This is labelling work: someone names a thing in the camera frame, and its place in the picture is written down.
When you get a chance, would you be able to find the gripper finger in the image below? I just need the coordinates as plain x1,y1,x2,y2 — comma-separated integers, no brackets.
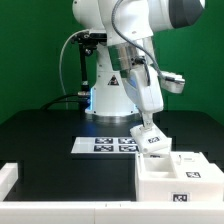
142,113,153,130

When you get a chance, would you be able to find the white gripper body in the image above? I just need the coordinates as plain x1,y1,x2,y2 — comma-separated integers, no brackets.
122,66,163,113

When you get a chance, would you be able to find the white door panel with peg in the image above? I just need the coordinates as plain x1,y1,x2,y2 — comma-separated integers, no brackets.
130,124,172,154

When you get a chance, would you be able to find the white cabinet body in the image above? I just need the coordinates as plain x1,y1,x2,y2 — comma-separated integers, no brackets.
135,152,224,202

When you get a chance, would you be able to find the white cabinet top block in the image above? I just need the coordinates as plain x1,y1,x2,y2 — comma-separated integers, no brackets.
143,137,172,157

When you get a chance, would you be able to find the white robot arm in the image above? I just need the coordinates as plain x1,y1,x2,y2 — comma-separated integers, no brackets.
72,0,205,130

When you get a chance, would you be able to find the white marker base sheet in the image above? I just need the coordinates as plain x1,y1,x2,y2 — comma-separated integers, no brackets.
71,137,138,154

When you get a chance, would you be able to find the white left fence block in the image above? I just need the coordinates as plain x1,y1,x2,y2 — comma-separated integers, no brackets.
0,163,18,202

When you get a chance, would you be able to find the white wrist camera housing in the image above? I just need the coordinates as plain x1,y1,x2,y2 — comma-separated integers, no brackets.
160,71,185,94

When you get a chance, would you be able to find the black camera stand pole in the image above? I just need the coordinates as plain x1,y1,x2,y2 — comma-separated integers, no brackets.
77,43,92,109

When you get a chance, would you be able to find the black camera on stand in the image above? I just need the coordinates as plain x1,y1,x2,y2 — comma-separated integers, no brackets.
71,30,107,45

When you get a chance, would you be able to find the black cable on table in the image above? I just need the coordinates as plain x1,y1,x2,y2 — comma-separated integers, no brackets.
39,93,84,111

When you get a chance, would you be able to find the grey camera cable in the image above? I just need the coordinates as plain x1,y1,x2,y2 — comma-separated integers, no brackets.
58,29,90,98

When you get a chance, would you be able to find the white front fence rail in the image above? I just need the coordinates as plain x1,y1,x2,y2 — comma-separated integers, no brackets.
0,202,224,224

